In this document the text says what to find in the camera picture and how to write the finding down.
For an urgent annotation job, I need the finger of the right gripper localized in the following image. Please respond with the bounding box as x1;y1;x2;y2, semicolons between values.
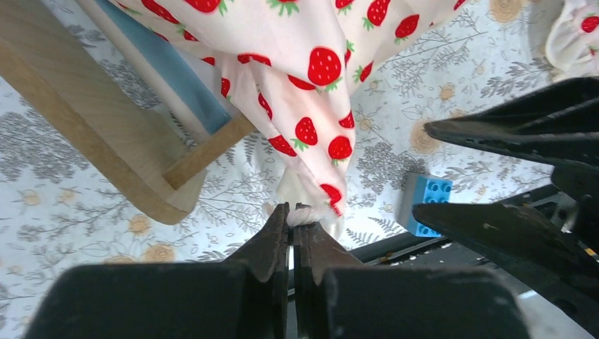
413;203;598;337
424;77;598;169

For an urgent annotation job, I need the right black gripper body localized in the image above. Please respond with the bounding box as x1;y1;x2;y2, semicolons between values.
551;165;598;261

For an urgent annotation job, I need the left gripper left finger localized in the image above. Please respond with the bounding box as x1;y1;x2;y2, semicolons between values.
226;203;290;338

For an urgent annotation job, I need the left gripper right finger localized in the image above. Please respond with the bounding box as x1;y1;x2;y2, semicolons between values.
292;203;363;338

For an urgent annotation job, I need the cream tie string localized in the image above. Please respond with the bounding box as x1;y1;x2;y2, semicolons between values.
285;206;324;228

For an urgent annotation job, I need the large strawberry print cushion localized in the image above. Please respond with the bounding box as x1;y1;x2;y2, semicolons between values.
115;1;465;237

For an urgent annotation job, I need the wooden pet bed frame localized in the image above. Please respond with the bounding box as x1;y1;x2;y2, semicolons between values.
1;1;254;225

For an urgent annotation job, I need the small strawberry print pillow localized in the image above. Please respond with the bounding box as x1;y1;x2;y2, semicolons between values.
545;0;598;83

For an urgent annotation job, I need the blue toy brick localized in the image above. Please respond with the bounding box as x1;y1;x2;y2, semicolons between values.
396;172;453;238

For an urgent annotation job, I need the floral table mat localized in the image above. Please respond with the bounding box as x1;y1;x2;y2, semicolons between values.
0;0;567;339

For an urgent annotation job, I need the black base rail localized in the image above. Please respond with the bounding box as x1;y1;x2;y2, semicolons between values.
285;184;599;339

